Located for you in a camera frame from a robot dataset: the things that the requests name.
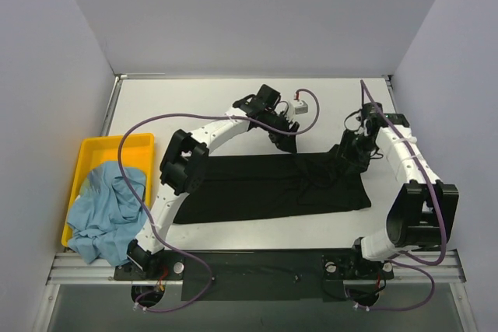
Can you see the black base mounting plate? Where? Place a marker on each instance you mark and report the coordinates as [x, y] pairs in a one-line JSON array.
[[275, 275]]

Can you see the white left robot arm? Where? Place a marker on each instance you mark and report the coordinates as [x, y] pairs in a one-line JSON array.
[[185, 162]]

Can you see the light blue t shirt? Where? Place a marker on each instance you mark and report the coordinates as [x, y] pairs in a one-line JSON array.
[[106, 216]]

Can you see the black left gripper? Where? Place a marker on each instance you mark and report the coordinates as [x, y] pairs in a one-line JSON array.
[[284, 130]]

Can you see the aluminium front rail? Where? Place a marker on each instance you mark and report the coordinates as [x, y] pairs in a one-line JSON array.
[[69, 268]]

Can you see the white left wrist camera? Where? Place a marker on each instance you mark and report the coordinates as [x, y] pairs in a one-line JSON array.
[[296, 107]]

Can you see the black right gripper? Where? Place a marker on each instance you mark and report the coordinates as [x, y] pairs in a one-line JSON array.
[[351, 154]]

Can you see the black t shirt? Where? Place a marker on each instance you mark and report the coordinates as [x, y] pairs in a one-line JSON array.
[[243, 188]]

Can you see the yellow plastic bin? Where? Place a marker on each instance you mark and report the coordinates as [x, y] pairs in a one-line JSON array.
[[138, 151]]

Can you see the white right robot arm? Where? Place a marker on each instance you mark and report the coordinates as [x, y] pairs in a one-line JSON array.
[[420, 220]]

